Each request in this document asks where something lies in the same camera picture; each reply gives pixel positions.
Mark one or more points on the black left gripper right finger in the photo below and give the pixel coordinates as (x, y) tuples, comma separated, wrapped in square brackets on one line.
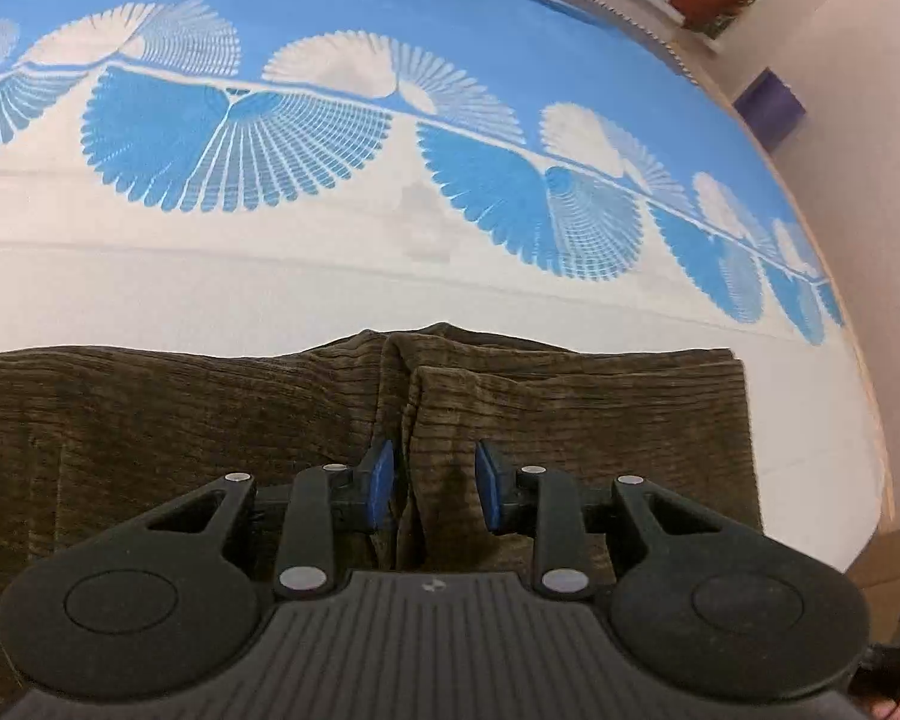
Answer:
[(636, 518)]

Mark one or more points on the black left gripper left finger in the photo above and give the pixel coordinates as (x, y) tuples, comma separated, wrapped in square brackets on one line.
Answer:
[(232, 540)]

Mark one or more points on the brown corduroy pants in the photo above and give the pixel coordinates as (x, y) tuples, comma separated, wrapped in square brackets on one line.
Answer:
[(90, 437)]

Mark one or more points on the blue white patterned bedsheet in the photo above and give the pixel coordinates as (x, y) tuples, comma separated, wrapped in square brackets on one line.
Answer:
[(243, 177)]

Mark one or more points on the purple rolled mat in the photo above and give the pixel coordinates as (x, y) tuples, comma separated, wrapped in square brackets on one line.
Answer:
[(770, 109)]

